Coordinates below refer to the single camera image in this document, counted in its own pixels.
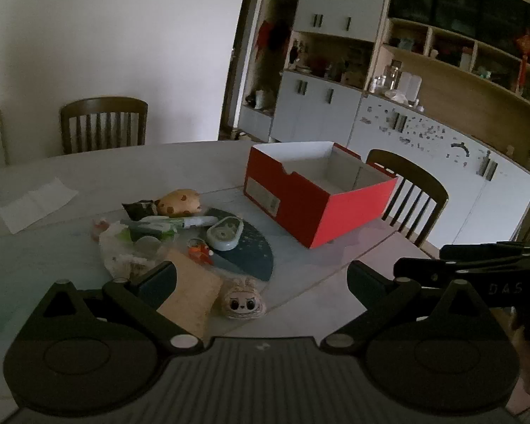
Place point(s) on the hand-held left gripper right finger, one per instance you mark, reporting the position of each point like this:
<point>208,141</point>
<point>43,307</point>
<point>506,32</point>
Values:
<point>363,280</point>

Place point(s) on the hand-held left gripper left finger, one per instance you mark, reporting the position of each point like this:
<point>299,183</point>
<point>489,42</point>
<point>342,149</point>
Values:
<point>160,279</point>

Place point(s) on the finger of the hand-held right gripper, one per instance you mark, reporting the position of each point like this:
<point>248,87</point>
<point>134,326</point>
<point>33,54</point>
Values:
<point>477,251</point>
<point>424,269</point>

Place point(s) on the green white carton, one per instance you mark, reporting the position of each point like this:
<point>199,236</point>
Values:
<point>152,231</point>

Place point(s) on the white green tube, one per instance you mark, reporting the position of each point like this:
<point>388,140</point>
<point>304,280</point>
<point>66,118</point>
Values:
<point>190,221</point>

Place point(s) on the dark pouch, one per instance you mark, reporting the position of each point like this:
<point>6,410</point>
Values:
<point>138,210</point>

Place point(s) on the white oval case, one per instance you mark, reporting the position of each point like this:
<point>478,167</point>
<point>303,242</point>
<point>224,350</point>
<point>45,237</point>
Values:
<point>224,234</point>

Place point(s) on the brown spotted plush toy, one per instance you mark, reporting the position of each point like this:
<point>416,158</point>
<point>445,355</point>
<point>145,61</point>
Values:
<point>179,202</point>

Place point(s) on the beige plush doll head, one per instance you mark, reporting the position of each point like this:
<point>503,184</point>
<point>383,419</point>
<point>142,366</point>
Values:
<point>242,300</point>

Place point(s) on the red shoe box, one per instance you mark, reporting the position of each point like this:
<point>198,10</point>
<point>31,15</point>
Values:
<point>318,203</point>

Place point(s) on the dark wooden chair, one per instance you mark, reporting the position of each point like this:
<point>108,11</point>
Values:
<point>417,185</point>
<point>104,123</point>

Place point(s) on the dark blue fan-shaped mat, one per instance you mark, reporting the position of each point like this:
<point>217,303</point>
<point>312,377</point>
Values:
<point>256,251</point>

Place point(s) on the white paper napkin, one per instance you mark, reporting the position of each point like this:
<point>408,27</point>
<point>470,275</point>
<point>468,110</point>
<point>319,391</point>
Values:
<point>37,203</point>

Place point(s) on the white plastic container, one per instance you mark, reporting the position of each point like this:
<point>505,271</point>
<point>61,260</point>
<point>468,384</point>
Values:
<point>410,87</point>

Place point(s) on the white bag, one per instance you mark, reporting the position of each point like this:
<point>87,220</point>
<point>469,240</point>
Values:
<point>260,99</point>

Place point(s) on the red knot ornament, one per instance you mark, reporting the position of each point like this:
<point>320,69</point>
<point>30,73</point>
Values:
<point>525,48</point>

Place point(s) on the red hanging decoration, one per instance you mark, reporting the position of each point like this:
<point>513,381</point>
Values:
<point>271,35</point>

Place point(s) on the white wooden wall cabinet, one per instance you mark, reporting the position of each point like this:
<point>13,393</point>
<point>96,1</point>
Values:
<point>424,141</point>

